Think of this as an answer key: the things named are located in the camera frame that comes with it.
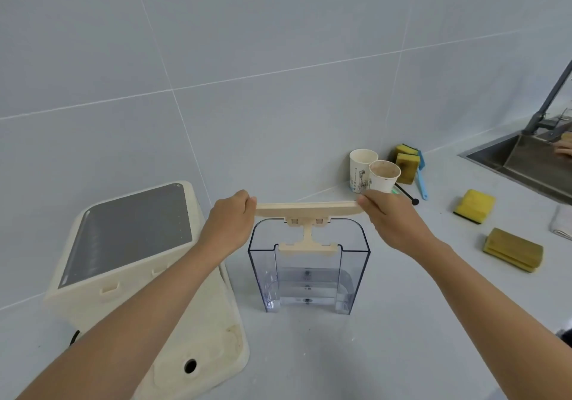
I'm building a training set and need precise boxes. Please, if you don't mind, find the person's right hand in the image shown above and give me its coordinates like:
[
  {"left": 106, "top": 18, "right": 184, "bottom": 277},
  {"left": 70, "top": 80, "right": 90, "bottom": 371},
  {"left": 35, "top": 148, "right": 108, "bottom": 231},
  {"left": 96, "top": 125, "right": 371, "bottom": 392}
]
[{"left": 356, "top": 189, "right": 441, "bottom": 260}]

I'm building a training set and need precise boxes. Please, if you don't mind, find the dirty yellow green sponge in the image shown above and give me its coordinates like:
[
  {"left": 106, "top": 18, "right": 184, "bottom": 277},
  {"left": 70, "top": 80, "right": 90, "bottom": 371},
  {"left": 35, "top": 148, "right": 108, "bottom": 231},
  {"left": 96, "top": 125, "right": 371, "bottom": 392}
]
[{"left": 395, "top": 152, "right": 422, "bottom": 185}]

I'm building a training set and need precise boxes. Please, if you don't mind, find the stainless steel sink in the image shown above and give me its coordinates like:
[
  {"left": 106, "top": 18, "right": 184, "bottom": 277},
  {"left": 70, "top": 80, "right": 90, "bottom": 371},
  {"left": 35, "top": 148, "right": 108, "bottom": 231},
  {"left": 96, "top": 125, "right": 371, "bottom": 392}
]
[{"left": 458, "top": 119, "right": 572, "bottom": 206}]

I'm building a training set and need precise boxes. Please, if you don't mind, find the stained paper cup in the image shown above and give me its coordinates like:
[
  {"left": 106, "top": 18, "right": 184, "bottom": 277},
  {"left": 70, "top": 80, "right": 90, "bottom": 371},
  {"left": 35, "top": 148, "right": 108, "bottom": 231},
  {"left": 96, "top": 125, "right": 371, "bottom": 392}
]
[{"left": 368, "top": 160, "right": 402, "bottom": 195}]

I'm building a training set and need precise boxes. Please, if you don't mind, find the person's left hand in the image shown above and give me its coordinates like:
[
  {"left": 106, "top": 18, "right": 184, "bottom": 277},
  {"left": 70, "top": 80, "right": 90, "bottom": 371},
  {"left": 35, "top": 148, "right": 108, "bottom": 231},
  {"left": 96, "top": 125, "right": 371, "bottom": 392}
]
[{"left": 198, "top": 190, "right": 258, "bottom": 262}]

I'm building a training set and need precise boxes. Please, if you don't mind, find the yellow sponge with black pad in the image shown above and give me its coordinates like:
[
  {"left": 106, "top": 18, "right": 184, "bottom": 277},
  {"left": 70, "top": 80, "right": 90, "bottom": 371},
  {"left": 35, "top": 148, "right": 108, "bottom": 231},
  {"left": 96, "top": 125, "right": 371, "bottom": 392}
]
[{"left": 453, "top": 189, "right": 496, "bottom": 225}]

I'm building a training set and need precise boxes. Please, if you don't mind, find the blue handled brush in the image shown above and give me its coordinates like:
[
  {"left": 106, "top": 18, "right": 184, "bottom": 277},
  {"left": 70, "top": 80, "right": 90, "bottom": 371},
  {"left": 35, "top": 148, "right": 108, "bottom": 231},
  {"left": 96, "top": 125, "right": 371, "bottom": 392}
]
[{"left": 415, "top": 149, "right": 429, "bottom": 201}]

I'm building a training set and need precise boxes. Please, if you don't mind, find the cream water dispenser appliance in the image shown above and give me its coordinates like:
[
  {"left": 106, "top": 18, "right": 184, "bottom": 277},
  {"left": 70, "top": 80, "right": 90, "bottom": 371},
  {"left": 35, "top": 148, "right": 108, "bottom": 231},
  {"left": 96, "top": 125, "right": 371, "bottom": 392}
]
[{"left": 43, "top": 181, "right": 250, "bottom": 400}]

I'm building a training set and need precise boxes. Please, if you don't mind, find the black tipped stick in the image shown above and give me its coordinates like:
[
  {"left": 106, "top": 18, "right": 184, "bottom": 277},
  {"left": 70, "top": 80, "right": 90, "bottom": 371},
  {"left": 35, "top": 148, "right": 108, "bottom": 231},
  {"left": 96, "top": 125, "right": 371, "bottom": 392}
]
[{"left": 395, "top": 185, "right": 420, "bottom": 206}]

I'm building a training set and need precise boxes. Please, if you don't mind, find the grey metal faucet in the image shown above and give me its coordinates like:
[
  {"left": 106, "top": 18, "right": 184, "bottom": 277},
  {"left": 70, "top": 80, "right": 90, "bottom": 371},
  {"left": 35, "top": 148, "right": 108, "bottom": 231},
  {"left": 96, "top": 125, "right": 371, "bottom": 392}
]
[{"left": 522, "top": 59, "right": 572, "bottom": 136}]

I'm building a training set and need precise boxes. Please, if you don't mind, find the white cloth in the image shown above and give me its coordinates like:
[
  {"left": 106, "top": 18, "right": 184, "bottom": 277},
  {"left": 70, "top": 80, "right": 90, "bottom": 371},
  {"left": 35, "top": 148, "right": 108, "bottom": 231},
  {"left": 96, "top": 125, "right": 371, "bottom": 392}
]
[{"left": 548, "top": 204, "right": 572, "bottom": 240}]

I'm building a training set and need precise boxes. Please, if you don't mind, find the person's left forearm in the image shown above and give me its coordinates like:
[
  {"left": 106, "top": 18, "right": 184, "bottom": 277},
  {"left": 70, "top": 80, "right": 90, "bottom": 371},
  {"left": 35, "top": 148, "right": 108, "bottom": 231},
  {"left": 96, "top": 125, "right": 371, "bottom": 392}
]
[{"left": 13, "top": 234, "right": 226, "bottom": 400}]

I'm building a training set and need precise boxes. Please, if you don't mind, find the clear plastic water tank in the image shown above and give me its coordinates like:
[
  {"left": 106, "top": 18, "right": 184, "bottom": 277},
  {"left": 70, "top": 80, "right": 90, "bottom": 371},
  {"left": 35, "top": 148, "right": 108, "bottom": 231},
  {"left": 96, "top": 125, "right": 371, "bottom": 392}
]
[{"left": 248, "top": 218, "right": 372, "bottom": 315}]

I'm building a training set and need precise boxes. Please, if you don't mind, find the person's right forearm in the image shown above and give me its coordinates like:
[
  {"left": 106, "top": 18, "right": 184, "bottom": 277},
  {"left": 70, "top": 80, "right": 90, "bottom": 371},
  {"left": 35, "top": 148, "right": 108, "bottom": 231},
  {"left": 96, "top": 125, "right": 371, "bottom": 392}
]
[{"left": 413, "top": 240, "right": 572, "bottom": 400}]

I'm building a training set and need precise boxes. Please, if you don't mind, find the olive worn sponge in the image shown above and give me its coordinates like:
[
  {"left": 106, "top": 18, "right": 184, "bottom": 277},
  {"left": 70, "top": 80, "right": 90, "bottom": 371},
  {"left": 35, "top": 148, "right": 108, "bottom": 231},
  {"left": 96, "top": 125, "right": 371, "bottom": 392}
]
[{"left": 482, "top": 227, "right": 544, "bottom": 273}]

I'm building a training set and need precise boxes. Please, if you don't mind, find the cream plastic tank lid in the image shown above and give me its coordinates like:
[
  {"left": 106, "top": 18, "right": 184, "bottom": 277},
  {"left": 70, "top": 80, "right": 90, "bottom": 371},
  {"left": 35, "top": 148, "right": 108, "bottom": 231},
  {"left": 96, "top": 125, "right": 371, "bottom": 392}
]
[{"left": 255, "top": 201, "right": 365, "bottom": 258}]

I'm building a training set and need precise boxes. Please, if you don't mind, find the tall printed paper cup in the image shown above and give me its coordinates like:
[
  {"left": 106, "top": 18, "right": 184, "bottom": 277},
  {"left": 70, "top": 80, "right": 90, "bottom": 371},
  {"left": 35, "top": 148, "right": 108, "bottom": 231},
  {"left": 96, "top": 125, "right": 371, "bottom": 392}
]
[{"left": 349, "top": 149, "right": 380, "bottom": 195}]

